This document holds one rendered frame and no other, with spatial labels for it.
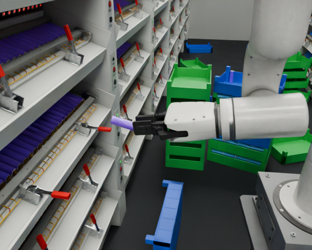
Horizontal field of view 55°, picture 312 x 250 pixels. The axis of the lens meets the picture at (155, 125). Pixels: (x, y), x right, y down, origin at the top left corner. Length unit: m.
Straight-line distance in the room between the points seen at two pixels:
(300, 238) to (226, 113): 0.38
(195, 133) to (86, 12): 0.52
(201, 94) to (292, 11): 0.93
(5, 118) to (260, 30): 0.43
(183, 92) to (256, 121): 0.85
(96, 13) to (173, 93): 0.62
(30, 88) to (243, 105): 0.40
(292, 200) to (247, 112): 0.39
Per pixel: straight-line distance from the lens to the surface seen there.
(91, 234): 1.09
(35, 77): 0.67
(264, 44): 0.53
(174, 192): 1.15
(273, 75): 0.67
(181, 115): 0.59
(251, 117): 0.58
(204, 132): 0.58
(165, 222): 1.05
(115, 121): 0.65
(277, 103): 0.59
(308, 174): 0.83
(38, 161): 0.70
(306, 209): 0.87
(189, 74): 1.68
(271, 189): 0.93
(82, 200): 0.93
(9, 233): 0.61
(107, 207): 1.18
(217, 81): 1.48
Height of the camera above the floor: 0.95
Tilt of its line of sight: 28 degrees down
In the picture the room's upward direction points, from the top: straight up
